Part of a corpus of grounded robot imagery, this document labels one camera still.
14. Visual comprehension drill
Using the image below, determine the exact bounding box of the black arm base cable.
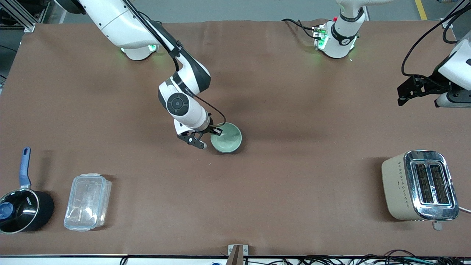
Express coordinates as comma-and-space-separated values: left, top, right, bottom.
281, 18, 318, 39

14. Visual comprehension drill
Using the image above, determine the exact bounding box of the metal table edge bracket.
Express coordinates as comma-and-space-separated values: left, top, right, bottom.
228, 244, 249, 265

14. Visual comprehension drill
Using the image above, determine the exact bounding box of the aluminium frame profile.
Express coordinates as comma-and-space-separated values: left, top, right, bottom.
0, 0, 48, 33

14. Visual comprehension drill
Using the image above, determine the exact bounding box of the green bowl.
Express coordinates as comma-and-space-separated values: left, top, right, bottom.
210, 123, 242, 154

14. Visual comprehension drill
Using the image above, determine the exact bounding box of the beige chrome two-slot toaster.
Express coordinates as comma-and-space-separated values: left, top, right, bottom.
381, 150, 460, 231

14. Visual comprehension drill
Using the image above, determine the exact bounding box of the black pot with blue handle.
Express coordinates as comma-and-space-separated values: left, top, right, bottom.
0, 147, 55, 234

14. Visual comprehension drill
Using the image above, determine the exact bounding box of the green-lit arm base connector box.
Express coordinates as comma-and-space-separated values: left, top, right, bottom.
312, 25, 329, 50

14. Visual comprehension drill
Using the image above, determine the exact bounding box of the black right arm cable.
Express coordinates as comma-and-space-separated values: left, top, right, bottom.
123, 0, 227, 129

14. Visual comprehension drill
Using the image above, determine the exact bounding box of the clear plastic lidded container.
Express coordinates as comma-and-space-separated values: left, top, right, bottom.
64, 173, 112, 232

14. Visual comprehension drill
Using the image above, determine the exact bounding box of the black floor cable bundle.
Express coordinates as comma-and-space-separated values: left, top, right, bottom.
270, 250, 471, 265

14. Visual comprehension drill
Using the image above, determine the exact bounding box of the small blue round object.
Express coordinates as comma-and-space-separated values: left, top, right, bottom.
0, 202, 14, 220

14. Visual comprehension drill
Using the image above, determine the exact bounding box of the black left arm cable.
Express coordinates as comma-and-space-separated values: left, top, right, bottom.
401, 0, 468, 78
442, 4, 471, 45

